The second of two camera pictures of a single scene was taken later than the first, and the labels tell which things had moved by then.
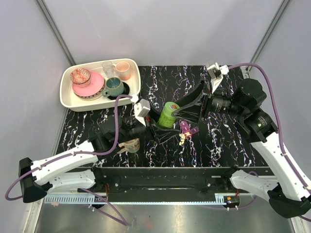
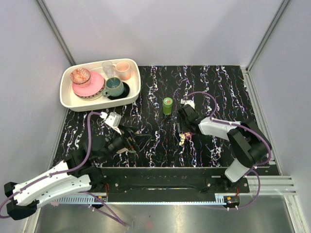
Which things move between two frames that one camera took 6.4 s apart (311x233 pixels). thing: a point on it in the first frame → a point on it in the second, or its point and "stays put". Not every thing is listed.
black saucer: x=126 y=90 stays put
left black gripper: x=159 y=135 → x=141 y=140
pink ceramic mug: x=122 y=68 stays put
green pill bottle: x=166 y=119 → x=167 y=104
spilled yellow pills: x=182 y=138 stays put
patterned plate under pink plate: x=87 y=98 stays put
